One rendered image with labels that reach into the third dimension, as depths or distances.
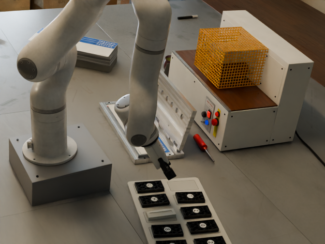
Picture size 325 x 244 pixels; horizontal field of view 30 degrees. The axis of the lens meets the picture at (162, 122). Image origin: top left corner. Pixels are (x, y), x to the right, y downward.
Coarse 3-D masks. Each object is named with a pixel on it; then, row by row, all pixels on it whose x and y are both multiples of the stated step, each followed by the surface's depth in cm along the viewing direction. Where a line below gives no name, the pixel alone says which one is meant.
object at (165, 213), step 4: (148, 212) 203; (152, 212) 204; (156, 212) 204; (160, 212) 204; (164, 212) 205; (168, 212) 205; (172, 212) 205; (148, 216) 201; (152, 216) 202; (156, 216) 202; (160, 216) 202; (164, 216) 203; (168, 216) 204; (172, 216) 204
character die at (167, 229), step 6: (156, 228) 198; (162, 228) 197; (168, 228) 198; (174, 228) 199; (180, 228) 199; (156, 234) 194; (162, 234) 195; (168, 234) 195; (174, 234) 196; (180, 234) 196
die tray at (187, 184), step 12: (156, 180) 221; (168, 180) 222; (180, 180) 223; (192, 180) 224; (132, 192) 213; (156, 192) 215; (168, 192) 216; (204, 192) 218; (180, 204) 211; (192, 204) 212; (204, 204) 212; (144, 216) 203; (180, 216) 205; (216, 216) 208; (144, 228) 198; (156, 240) 194; (192, 240) 196; (228, 240) 198
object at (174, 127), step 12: (168, 84) 245; (168, 96) 247; (180, 96) 236; (168, 108) 246; (180, 108) 238; (192, 108) 229; (168, 120) 243; (180, 120) 237; (192, 120) 230; (168, 132) 243; (180, 132) 236; (180, 144) 234
